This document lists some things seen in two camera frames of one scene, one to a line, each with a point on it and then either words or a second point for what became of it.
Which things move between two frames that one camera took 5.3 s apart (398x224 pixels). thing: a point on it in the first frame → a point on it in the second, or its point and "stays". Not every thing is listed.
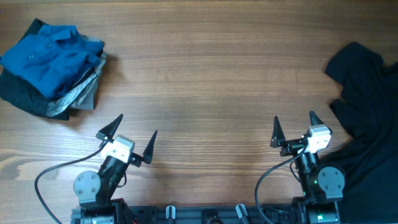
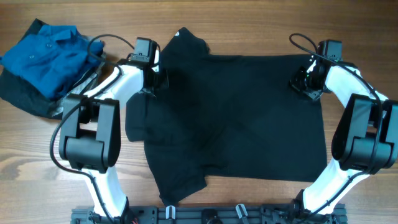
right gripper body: [291, 147] → [303, 82]
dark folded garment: [14, 89] stays
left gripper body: [136, 160] → [153, 86]
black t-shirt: [369, 162] → [235, 116]
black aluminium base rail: [230, 214] stays
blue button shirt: [53, 60] stays
